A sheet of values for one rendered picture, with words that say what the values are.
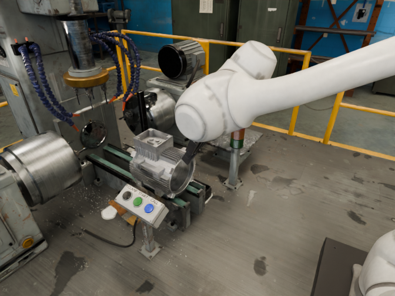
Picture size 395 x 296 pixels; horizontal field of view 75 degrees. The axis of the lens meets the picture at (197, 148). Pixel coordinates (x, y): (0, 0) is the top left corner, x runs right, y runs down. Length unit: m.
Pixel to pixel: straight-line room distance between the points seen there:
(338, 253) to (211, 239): 0.45
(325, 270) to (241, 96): 0.71
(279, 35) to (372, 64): 3.45
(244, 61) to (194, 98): 0.18
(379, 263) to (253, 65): 0.56
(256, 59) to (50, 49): 0.98
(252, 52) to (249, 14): 3.47
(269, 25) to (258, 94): 3.53
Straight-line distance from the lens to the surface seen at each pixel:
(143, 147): 1.02
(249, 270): 1.03
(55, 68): 1.38
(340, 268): 1.03
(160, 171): 0.96
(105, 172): 1.32
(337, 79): 0.47
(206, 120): 0.43
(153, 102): 1.36
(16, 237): 1.12
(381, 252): 0.81
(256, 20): 4.01
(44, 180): 1.07
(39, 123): 1.39
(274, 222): 1.19
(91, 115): 1.36
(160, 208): 0.83
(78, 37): 1.15
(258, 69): 0.58
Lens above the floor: 1.66
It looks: 33 degrees down
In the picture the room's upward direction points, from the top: straight up
